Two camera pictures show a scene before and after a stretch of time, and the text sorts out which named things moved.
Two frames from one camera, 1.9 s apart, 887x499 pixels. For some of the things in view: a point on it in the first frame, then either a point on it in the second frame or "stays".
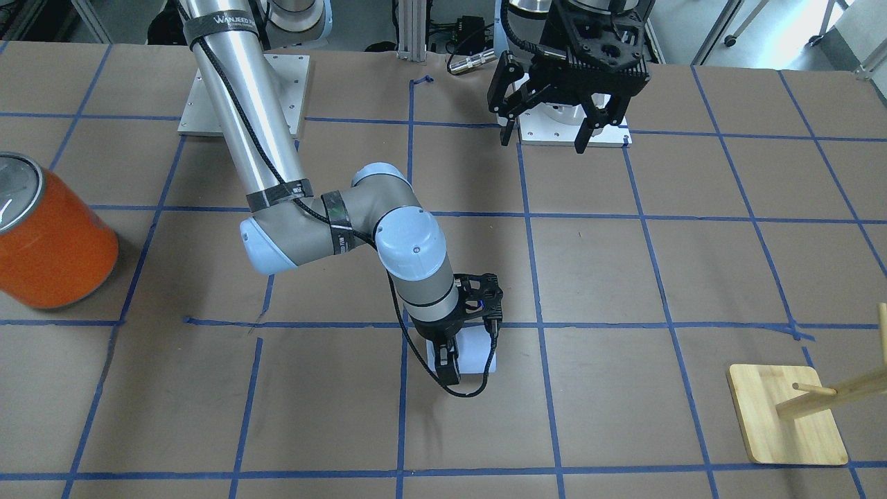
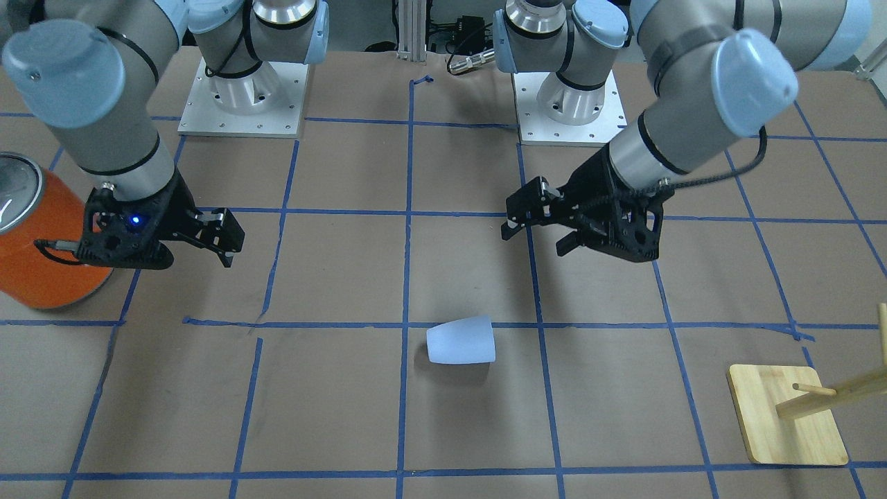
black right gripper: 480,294 -> 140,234
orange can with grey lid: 56,247 stays
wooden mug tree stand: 786,415 stays
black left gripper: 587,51 -> 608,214
